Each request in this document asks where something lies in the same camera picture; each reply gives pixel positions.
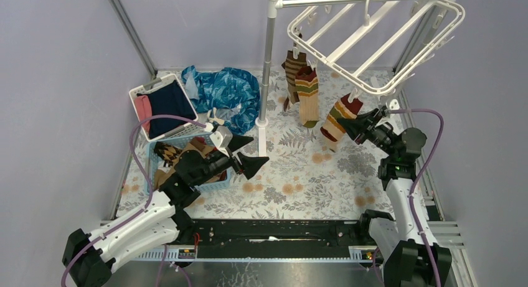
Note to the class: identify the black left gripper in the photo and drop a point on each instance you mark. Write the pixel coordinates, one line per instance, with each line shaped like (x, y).
(235, 160)

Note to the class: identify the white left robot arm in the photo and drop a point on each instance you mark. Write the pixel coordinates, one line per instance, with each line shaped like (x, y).
(91, 258)

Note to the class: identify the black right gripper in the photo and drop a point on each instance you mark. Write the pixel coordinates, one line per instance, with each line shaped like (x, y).
(355, 126)

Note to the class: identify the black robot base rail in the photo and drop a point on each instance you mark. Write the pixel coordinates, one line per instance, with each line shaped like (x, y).
(276, 239)

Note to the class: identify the light blue sock basket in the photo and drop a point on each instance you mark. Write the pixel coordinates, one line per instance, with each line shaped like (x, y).
(154, 162)

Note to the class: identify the pink folded garment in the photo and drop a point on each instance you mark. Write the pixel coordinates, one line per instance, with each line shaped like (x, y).
(142, 107)

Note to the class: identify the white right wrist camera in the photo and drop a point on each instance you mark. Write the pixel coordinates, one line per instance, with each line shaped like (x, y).
(386, 107)

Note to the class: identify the blue patterned cloth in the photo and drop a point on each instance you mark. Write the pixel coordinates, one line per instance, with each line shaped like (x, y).
(233, 92)

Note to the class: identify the white clip drying hanger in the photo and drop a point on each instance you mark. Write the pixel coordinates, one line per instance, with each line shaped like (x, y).
(411, 42)

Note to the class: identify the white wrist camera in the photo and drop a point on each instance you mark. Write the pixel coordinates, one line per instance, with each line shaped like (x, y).
(386, 107)
(221, 136)

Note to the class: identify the pile of assorted socks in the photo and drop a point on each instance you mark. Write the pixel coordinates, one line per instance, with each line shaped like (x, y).
(171, 156)

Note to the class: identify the white plastic basket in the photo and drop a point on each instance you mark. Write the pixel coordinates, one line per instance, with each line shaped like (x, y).
(189, 127)

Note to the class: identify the brown striped sock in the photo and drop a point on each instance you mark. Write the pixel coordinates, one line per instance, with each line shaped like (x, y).
(291, 67)
(298, 36)

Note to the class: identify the silver white drying rack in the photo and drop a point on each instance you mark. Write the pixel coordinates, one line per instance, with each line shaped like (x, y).
(374, 12)

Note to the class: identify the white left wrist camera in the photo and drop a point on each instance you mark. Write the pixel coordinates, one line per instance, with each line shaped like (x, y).
(221, 136)

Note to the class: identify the dark navy folded garment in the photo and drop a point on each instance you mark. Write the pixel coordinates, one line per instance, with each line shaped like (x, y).
(168, 100)

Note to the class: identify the floral patterned table mat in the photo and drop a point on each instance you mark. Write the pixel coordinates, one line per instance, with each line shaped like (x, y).
(303, 179)

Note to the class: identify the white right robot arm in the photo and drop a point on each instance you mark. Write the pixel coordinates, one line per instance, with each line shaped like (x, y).
(412, 255)

